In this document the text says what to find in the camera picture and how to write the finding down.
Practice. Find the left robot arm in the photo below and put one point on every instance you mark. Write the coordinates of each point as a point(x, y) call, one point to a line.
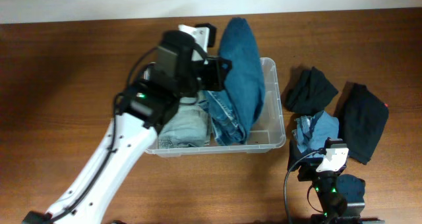
point(179, 67)

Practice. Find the crumpled light blue cloth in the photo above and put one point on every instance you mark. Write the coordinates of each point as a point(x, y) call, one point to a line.
point(312, 131)

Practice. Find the black folded cloth right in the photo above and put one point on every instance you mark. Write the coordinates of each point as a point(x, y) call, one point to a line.
point(363, 118)

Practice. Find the dark blue jeans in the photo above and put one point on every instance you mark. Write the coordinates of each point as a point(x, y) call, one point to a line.
point(234, 110)

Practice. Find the black folded cloth left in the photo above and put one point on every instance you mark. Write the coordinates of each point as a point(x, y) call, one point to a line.
point(311, 94)

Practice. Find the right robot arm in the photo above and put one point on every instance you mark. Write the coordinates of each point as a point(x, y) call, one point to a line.
point(341, 197)

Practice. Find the clear plastic storage bin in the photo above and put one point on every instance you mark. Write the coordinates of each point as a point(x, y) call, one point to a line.
point(268, 132)

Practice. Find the light blue jeans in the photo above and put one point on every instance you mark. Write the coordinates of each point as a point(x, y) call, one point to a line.
point(189, 128)

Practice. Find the black folded cloth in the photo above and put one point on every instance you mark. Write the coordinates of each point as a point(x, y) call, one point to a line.
point(363, 118)
point(311, 94)

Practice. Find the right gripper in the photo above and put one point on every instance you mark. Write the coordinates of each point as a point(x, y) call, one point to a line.
point(295, 153)

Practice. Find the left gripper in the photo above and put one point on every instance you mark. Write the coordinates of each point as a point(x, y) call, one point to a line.
point(214, 74)

